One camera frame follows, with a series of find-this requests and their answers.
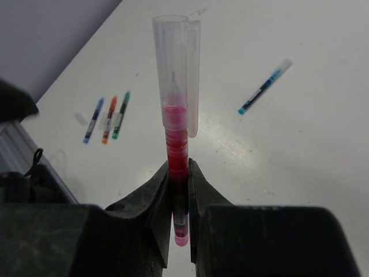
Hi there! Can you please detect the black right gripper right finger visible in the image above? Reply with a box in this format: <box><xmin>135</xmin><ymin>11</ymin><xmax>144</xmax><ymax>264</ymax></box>
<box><xmin>188</xmin><ymin>159</ymin><xmax>239</xmax><ymax>276</ymax></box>

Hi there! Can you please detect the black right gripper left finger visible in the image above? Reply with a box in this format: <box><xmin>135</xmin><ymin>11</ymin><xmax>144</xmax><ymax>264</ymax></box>
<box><xmin>86</xmin><ymin>163</ymin><xmax>172</xmax><ymax>276</ymax></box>

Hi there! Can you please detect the magenta pen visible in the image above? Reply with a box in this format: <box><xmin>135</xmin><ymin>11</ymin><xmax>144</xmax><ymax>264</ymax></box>
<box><xmin>163</xmin><ymin>106</ymin><xmax>189</xmax><ymax>247</ymax></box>

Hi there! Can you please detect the green capped pen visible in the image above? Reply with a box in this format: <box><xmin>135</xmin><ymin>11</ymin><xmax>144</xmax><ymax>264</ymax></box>
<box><xmin>112</xmin><ymin>91</ymin><xmax>131</xmax><ymax>139</ymax></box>

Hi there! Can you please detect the light blue pen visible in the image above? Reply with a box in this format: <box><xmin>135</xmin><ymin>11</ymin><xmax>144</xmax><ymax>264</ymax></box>
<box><xmin>238</xmin><ymin>59</ymin><xmax>292</xmax><ymax>115</ymax></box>

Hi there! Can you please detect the clear pen cap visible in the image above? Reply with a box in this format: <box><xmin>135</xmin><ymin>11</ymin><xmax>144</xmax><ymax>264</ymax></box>
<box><xmin>152</xmin><ymin>15</ymin><xmax>201</xmax><ymax>138</ymax></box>

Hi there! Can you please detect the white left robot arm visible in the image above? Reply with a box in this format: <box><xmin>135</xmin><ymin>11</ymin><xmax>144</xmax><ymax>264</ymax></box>
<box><xmin>1</xmin><ymin>79</ymin><xmax>78</xmax><ymax>204</ymax></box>

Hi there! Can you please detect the red capped pen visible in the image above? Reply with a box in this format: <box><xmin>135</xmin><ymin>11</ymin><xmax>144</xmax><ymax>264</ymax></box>
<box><xmin>101</xmin><ymin>96</ymin><xmax>118</xmax><ymax>144</ymax></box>

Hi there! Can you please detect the dark blue capped pen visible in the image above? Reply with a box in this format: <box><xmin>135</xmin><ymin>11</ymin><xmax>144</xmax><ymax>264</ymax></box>
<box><xmin>83</xmin><ymin>98</ymin><xmax>104</xmax><ymax>144</ymax></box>

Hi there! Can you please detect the small clear plastic piece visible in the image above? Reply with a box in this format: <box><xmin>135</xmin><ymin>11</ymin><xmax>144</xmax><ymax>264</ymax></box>
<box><xmin>74</xmin><ymin>113</ymin><xmax>88</xmax><ymax>126</ymax></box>

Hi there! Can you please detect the aluminium front rail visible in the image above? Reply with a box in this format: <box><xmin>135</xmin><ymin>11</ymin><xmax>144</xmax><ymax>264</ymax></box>
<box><xmin>1</xmin><ymin>122</ymin><xmax>78</xmax><ymax>204</ymax></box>

